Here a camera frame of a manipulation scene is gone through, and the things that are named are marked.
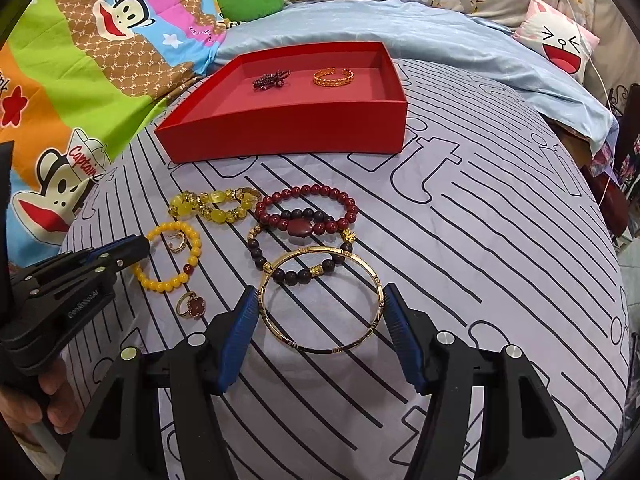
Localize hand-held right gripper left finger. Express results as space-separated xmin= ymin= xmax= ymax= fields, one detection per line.
xmin=60 ymin=285 xmax=261 ymax=480

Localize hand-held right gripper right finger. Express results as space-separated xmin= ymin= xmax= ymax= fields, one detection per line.
xmin=382 ymin=282 xmax=584 ymax=480

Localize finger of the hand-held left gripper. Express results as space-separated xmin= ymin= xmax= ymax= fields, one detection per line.
xmin=60 ymin=234 xmax=152 ymax=267
xmin=27 ymin=249 xmax=152 ymax=302

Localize red clover gold ring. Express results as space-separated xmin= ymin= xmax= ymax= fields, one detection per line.
xmin=176 ymin=290 xmax=208 ymax=319

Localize dark beaded bracelet gold charms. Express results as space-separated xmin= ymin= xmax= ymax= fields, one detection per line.
xmin=247 ymin=207 xmax=357 ymax=286

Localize yellow crystal beaded bracelet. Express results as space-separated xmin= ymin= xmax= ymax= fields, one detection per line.
xmin=167 ymin=187 xmax=256 ymax=224

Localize gold bangle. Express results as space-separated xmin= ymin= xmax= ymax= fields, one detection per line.
xmin=259 ymin=246 xmax=386 ymax=356

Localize red beaded bracelet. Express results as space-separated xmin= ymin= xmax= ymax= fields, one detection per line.
xmin=255 ymin=184 xmax=358 ymax=239

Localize red cardboard box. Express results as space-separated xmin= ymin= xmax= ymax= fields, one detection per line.
xmin=154 ymin=41 xmax=407 ymax=163

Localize person's left hand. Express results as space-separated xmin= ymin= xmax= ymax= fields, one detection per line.
xmin=0 ymin=359 xmax=85 ymax=455

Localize grey striped bed sheet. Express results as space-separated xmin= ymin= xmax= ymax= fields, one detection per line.
xmin=60 ymin=55 xmax=636 ymax=480

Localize cartoon monkey blanket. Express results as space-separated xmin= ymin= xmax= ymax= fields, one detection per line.
xmin=0 ymin=0 xmax=231 ymax=263

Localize dark red chair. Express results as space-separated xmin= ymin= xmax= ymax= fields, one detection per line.
xmin=595 ymin=85 xmax=640 ymax=241

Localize brown cardboard box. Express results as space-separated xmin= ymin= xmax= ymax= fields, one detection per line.
xmin=550 ymin=120 xmax=598 ymax=171

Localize green pillow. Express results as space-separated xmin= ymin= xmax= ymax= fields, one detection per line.
xmin=214 ymin=0 xmax=285 ymax=22

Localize light blue blanket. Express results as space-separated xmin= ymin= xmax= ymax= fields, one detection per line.
xmin=212 ymin=0 xmax=618 ymax=158

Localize pink rabbit pillow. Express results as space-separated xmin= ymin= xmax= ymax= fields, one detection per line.
xmin=512 ymin=0 xmax=601 ymax=86

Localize dark garnet beaded bracelet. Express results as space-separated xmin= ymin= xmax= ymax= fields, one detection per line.
xmin=252 ymin=71 xmax=292 ymax=95

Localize gold chain cuff bracelet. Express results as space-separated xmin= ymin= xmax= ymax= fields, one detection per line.
xmin=313 ymin=66 xmax=356 ymax=87

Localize thin white cable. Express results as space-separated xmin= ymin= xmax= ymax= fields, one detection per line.
xmin=552 ymin=0 xmax=615 ymax=201

